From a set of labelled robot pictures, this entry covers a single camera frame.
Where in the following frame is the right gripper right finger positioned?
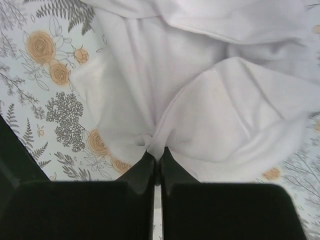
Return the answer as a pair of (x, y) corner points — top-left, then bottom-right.
(159, 148), (306, 240)

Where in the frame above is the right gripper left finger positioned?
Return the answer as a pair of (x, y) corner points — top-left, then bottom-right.
(7, 153), (156, 240)

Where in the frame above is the white t shirt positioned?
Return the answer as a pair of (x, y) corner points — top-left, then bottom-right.
(70, 0), (320, 182)

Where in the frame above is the floral table mat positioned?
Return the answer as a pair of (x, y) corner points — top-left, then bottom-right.
(0, 0), (320, 240)

